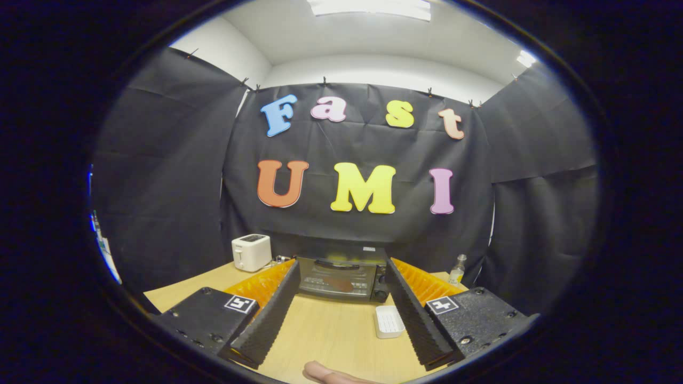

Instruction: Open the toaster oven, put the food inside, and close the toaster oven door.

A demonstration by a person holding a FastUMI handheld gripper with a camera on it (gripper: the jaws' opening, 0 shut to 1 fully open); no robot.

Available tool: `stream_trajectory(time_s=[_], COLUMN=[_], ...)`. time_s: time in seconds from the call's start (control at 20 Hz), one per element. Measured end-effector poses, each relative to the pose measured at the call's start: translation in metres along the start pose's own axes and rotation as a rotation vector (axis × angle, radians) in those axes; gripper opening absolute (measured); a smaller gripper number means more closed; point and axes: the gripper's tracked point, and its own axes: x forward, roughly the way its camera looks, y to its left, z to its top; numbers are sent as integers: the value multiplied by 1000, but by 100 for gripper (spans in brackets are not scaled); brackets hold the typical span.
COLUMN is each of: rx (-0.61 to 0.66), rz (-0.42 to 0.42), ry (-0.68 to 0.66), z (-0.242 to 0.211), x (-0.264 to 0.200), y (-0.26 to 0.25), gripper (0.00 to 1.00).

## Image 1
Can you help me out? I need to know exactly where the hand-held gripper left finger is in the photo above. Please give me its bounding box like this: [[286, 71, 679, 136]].
[[152, 259, 302, 370]]

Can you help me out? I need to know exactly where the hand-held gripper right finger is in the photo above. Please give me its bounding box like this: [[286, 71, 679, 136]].
[[384, 257, 539, 371]]

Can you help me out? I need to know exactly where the black toaster oven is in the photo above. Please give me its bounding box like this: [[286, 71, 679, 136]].
[[296, 245, 389, 303]]

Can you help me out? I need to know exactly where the brown meat steak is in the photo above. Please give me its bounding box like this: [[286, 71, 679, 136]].
[[323, 276, 355, 293]]

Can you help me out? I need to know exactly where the white bread toaster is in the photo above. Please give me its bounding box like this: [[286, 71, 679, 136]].
[[232, 234, 273, 273]]

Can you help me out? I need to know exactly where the white rectangular dish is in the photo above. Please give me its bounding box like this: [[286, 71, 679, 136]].
[[375, 305, 405, 339]]

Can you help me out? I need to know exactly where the small clear glass bottle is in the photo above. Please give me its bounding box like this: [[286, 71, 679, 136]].
[[448, 254, 467, 286]]

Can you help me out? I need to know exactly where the large ceiling light panel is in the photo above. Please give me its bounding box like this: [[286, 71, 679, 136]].
[[307, 0, 432, 22]]

